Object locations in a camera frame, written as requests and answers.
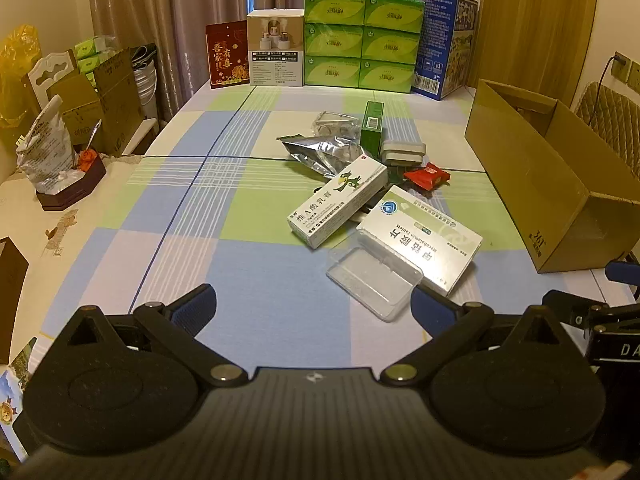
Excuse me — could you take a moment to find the dark wooden tray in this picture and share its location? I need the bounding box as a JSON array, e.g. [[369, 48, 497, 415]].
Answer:
[[36, 152, 107, 211]]

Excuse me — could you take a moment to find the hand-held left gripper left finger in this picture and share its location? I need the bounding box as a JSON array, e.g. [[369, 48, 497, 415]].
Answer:
[[50, 282, 249, 387]]

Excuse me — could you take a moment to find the dark charger cable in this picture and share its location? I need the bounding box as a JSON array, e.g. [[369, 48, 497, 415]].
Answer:
[[597, 55, 623, 86]]

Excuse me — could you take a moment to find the green tissue pack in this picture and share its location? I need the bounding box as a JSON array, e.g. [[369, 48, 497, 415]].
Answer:
[[74, 35, 123, 86]]

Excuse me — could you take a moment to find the white cut-out carton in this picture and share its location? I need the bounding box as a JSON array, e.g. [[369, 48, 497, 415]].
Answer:
[[26, 49, 81, 106]]

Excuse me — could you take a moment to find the brown cardboard box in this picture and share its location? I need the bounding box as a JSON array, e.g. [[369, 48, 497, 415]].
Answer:
[[464, 79, 640, 275]]

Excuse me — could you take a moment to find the colourful printed bag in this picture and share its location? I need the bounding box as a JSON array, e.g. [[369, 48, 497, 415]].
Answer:
[[0, 337, 38, 461]]

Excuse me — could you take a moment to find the white product box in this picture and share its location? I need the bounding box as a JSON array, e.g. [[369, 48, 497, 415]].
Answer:
[[246, 9, 306, 88]]

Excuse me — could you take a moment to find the cream printed cloth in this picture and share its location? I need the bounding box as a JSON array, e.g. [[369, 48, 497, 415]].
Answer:
[[0, 117, 161, 361]]

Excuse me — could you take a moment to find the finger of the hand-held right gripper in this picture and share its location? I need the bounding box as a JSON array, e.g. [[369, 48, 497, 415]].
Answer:
[[605, 258, 640, 287], [541, 288, 640, 331]]

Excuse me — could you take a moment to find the quilted beige cushion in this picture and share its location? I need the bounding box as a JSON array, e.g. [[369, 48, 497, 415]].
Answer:
[[572, 81, 640, 191]]

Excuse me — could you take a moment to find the white plastic bag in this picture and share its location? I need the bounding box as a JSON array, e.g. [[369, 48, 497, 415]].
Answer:
[[16, 95, 83, 195]]

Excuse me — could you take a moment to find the dark brown box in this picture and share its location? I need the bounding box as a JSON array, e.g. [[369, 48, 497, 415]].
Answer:
[[0, 236, 30, 365]]

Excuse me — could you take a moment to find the red gift box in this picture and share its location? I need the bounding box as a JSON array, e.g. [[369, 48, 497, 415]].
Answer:
[[205, 21, 251, 90]]

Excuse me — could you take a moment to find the clear plastic case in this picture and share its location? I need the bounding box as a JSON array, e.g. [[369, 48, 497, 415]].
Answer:
[[326, 246, 425, 322]]

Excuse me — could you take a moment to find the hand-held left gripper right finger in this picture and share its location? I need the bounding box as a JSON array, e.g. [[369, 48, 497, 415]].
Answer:
[[380, 287, 582, 387]]

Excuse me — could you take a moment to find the yellow plastic bag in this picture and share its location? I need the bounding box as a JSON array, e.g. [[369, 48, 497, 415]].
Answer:
[[0, 24, 43, 128]]

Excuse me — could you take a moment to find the white ointment box green cartoon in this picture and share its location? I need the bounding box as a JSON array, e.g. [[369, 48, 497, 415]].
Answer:
[[286, 156, 389, 250]]

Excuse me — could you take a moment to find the steel pot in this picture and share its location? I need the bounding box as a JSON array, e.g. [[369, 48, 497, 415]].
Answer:
[[131, 44, 160, 106]]

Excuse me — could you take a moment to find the wooden door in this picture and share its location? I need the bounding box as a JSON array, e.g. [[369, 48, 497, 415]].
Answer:
[[467, 0, 601, 106]]

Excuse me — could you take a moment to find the blue milk carton box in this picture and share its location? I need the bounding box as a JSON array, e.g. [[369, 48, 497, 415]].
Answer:
[[411, 0, 479, 101]]

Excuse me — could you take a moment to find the green and white medicine box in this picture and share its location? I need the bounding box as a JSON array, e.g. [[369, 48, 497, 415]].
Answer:
[[359, 101, 386, 161]]

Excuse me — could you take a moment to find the brown cardboard carton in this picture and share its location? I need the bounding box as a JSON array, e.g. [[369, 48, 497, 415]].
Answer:
[[47, 74, 103, 153], [92, 47, 148, 156]]

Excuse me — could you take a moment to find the red candy packet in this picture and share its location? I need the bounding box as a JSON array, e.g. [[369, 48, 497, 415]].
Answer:
[[402, 162, 452, 193]]

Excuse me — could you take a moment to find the stack of green tissue boxes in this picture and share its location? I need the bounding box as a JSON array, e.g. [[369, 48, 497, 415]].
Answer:
[[302, 0, 426, 93]]

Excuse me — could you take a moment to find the checked tablecloth desktop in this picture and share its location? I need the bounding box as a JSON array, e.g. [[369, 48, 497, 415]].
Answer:
[[40, 82, 640, 376]]

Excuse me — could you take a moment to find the silver foil bag green leaf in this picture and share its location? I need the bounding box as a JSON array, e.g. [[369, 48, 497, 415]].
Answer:
[[276, 134, 368, 179]]

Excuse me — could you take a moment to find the white tablet box blue logo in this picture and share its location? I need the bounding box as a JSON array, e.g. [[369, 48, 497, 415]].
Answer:
[[356, 185, 483, 297]]

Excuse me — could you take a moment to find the white plastic case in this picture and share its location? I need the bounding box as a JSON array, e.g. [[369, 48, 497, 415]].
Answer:
[[380, 140, 427, 168]]

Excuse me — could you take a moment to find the clear plastic bag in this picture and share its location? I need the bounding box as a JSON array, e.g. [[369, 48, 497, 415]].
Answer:
[[312, 110, 361, 146]]

